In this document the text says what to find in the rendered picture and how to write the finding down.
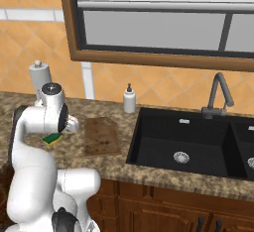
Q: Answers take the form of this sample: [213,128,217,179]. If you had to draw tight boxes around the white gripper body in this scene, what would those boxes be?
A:
[65,115,80,134]

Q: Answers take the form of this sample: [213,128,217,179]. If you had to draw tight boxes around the yellow and green sponge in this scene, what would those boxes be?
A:
[42,132,64,147]

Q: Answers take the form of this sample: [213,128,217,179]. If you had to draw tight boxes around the wooden cutting board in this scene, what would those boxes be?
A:
[83,116,123,158]

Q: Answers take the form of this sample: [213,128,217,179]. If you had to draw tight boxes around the white soap dispenser bottle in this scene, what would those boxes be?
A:
[122,82,137,114]

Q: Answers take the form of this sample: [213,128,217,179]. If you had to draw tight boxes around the brown wooden cupboard door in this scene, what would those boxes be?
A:
[207,211,254,232]
[86,190,121,232]
[118,198,210,232]

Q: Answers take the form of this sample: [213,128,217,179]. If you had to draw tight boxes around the black double sink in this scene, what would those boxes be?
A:
[125,106,254,182]

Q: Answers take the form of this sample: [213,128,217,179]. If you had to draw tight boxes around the brown framed window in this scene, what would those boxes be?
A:
[57,0,254,73]

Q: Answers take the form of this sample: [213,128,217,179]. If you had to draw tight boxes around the brown wooden drawer front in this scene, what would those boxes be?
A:
[151,185,254,214]

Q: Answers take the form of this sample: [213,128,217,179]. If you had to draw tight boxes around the grey tap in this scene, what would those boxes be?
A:
[200,71,235,120]

